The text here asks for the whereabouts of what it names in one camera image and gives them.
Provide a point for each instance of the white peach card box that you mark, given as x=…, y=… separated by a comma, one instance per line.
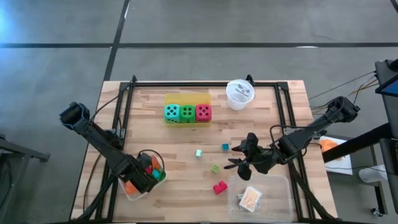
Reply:
x=250, y=198

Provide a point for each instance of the orange house-shaped toy block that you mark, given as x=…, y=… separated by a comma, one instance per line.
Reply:
x=155, y=162

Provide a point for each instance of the white paper sheet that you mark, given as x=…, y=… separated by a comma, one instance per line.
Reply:
x=342, y=161

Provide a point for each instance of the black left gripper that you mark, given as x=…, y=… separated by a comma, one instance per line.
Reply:
x=143, y=174

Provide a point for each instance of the green foam die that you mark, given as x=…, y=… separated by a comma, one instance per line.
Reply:
x=187, y=114

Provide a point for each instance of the grey table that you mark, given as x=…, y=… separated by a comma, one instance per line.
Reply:
x=18, y=149

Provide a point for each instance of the teal foam die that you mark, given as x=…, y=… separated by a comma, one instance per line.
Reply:
x=172, y=113

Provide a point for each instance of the turquoise toy block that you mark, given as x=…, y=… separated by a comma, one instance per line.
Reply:
x=225, y=147

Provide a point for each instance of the white round plastic bucket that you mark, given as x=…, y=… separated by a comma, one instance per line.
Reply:
x=240, y=95

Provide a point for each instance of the small mint toy block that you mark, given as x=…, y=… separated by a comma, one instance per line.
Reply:
x=198, y=152

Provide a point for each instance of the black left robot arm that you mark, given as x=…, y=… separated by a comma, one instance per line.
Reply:
x=99, y=140

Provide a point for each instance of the lime green toy block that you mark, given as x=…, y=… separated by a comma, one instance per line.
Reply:
x=215, y=168

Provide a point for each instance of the orange object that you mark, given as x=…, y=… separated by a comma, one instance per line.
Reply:
x=328, y=144

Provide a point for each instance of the translucent yellow plastic bin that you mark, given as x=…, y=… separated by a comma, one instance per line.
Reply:
x=186, y=98

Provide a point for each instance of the black aluminium table frame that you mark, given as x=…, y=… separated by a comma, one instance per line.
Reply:
x=202, y=84

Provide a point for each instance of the black equipment cart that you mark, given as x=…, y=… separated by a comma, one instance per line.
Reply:
x=390, y=112

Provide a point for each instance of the red two-stud toy block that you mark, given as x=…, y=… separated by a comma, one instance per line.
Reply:
x=148, y=170

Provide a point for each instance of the red foam die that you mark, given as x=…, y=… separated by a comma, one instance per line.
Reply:
x=203, y=112

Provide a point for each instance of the white rectangular plastic bin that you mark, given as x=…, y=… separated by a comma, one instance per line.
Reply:
x=132, y=196

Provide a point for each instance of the large red toy block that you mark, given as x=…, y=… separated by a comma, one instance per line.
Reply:
x=220, y=187

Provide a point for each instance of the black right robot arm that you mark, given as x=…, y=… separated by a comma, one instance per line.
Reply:
x=311, y=130

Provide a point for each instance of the blue screen tablet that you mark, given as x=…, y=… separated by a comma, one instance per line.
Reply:
x=388, y=88

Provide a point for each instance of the green double toy block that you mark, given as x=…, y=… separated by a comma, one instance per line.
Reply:
x=162, y=176

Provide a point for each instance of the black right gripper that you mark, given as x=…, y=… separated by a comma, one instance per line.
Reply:
x=262, y=160

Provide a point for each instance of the clear plastic bin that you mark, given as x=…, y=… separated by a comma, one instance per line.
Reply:
x=273, y=186

